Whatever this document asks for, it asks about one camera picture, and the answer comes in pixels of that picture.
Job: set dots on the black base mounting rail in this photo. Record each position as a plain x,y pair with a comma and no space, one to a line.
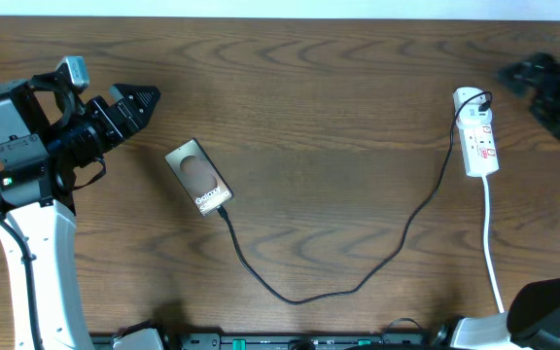
146,339

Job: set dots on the Galaxy S25 Ultra smartphone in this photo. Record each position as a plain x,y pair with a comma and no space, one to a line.
204,184

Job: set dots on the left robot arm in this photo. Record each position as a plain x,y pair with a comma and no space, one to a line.
46,132

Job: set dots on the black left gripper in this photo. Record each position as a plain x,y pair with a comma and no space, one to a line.
128,106

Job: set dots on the white power strip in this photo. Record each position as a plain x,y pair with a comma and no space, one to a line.
473,117

